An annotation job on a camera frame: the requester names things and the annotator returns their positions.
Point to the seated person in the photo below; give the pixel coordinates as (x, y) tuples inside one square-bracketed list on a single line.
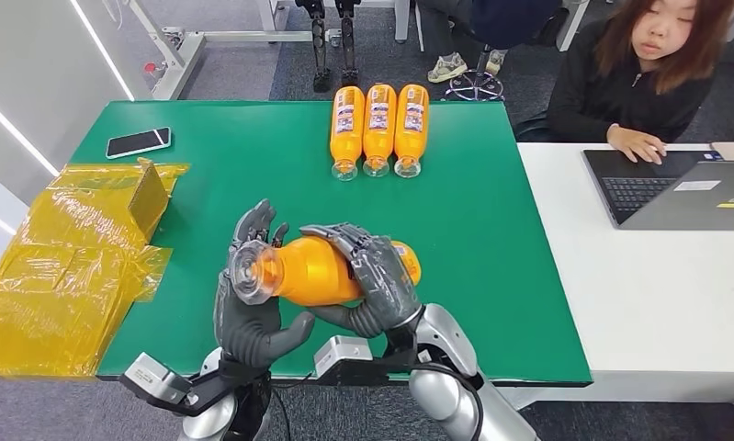
[(500, 18)]

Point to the pale sneaker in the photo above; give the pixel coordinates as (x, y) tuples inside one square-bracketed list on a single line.
[(447, 67), (495, 59)]

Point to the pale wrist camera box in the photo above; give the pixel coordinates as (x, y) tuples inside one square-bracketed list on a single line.
[(342, 356), (153, 380)]

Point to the black robot leg stand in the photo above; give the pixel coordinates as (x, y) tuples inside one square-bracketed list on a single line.
[(348, 36), (319, 42)]

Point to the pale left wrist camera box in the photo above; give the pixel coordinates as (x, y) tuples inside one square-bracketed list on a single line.
[(153, 380)]

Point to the person's hand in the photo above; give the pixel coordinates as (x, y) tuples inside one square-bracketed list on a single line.
[(637, 143)]

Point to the grey laptop with black keyboard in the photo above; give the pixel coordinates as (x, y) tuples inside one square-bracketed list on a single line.
[(677, 195)]

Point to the orange bottle with clear cap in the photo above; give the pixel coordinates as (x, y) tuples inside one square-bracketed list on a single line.
[(346, 125), (411, 125), (309, 274), (379, 125)]

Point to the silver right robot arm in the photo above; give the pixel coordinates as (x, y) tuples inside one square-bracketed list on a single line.
[(446, 389)]

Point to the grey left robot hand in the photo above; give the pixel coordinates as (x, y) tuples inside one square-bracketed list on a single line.
[(248, 332)]

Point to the yellow plastic wrapped package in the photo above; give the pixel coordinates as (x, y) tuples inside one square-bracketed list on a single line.
[(56, 289)]

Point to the chrome office chair base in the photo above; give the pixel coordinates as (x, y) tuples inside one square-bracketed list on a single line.
[(476, 86)]

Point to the brown cardboard flap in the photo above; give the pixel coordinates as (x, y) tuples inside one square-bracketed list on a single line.
[(150, 198)]

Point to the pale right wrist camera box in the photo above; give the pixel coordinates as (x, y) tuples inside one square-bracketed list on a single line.
[(342, 356)]

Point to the white metal frame stand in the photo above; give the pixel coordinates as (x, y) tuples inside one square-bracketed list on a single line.
[(178, 58)]

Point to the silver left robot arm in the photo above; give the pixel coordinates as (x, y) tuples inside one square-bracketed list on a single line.
[(211, 420)]

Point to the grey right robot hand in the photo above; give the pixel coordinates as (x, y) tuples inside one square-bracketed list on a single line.
[(385, 286)]

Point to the small red capped object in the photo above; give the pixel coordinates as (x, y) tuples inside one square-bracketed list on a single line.
[(151, 68)]

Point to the black smartphone with pale case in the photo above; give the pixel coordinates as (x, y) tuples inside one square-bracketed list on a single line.
[(138, 142)]

